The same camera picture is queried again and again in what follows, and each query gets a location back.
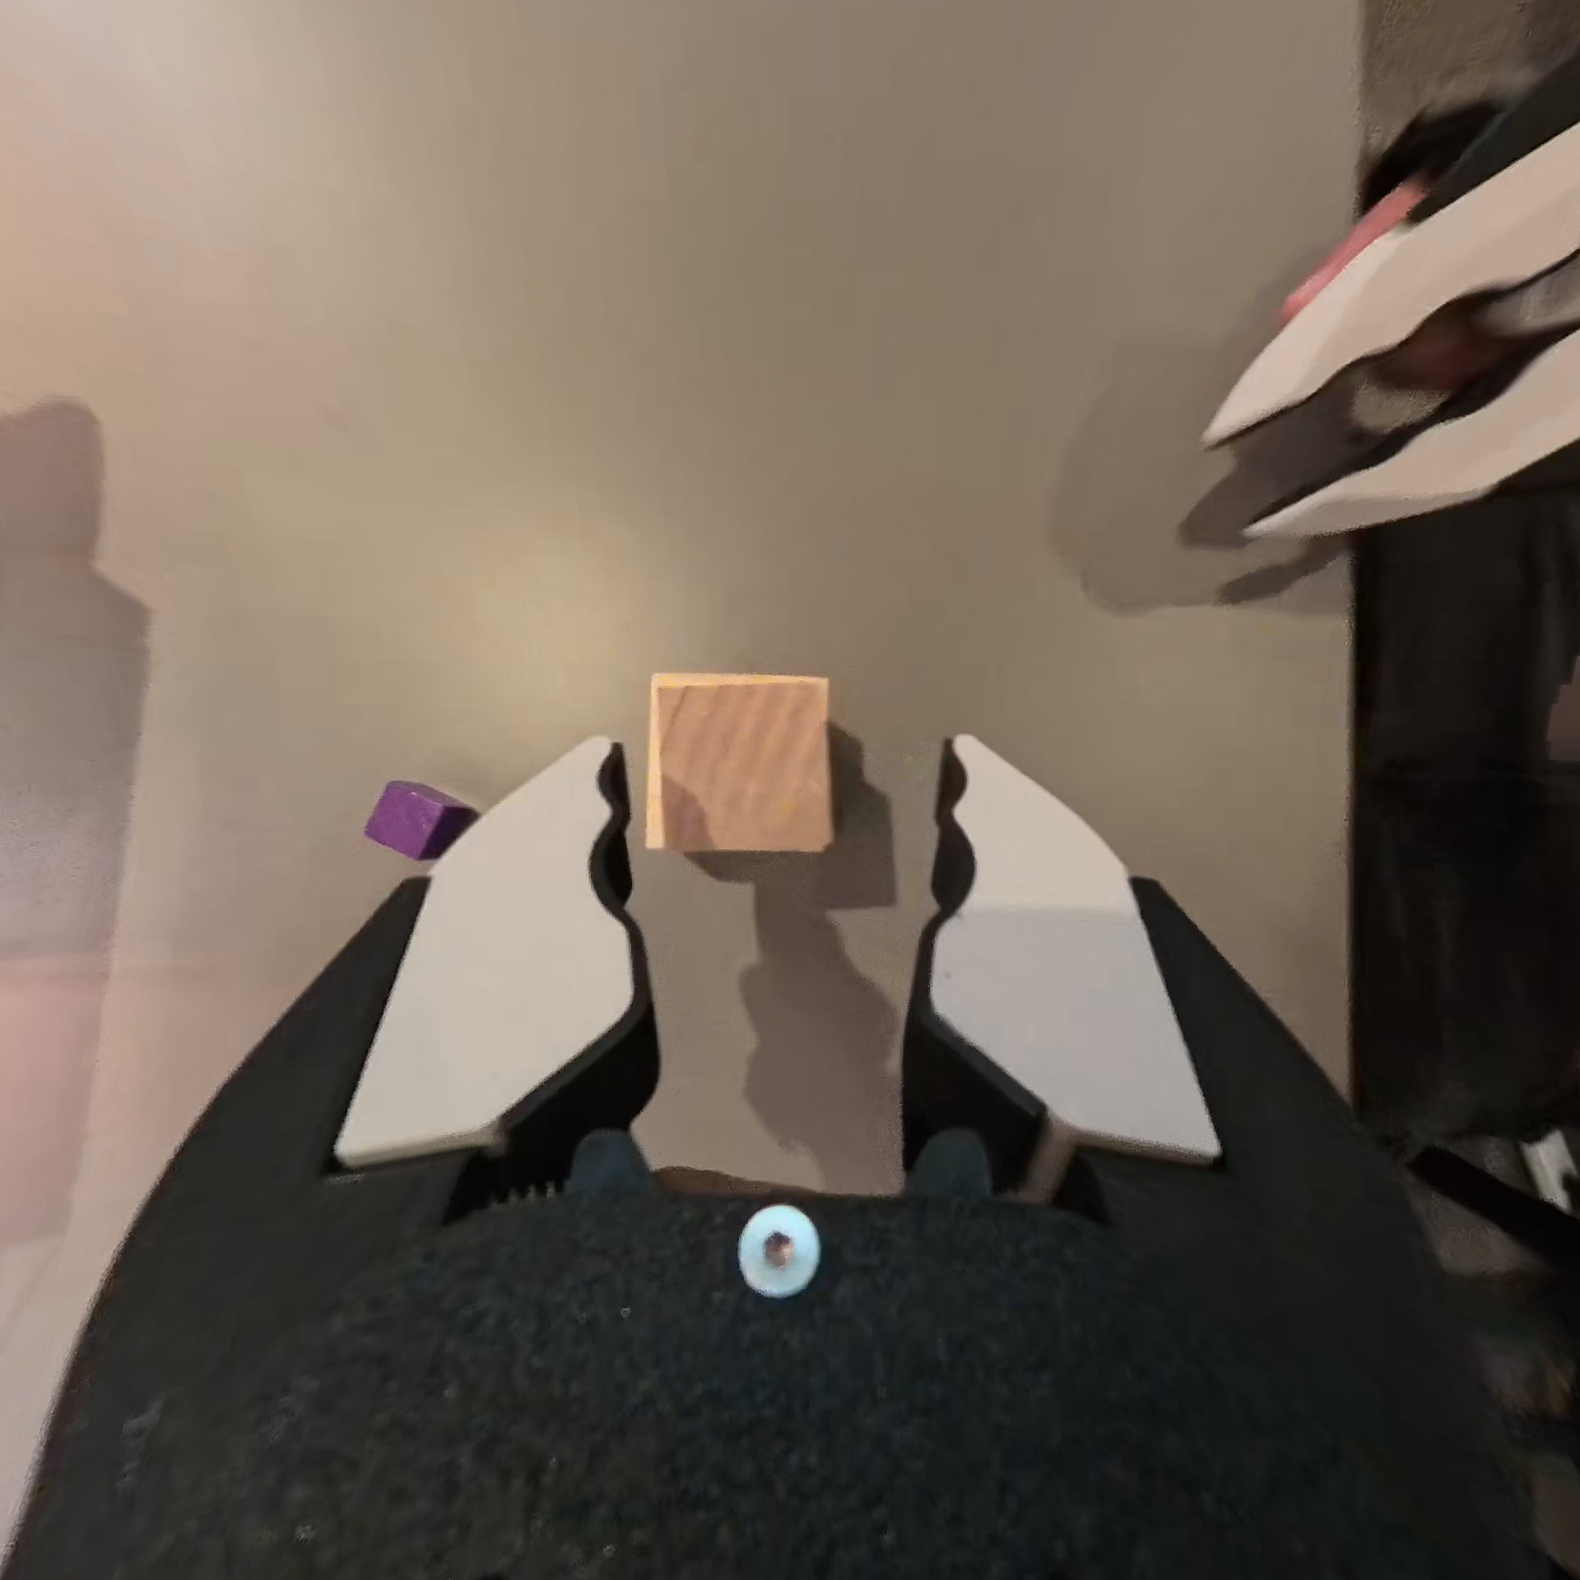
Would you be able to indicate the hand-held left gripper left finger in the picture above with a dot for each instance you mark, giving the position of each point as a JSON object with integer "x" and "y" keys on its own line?
{"x": 506, "y": 974}

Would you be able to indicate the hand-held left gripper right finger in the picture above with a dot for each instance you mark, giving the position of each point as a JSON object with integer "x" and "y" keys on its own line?
{"x": 1061, "y": 974}

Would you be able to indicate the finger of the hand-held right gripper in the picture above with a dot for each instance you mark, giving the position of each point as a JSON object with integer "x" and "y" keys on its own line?
{"x": 1456, "y": 462}
{"x": 1418, "y": 278}

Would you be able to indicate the small purple wooden cube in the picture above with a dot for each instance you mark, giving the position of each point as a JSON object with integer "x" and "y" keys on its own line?
{"x": 413, "y": 820}

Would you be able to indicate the large plain wooden cube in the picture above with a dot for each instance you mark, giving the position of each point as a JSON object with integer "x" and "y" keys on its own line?
{"x": 741, "y": 765}

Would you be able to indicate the person's right hand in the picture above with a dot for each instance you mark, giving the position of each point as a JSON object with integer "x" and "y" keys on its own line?
{"x": 1377, "y": 222}

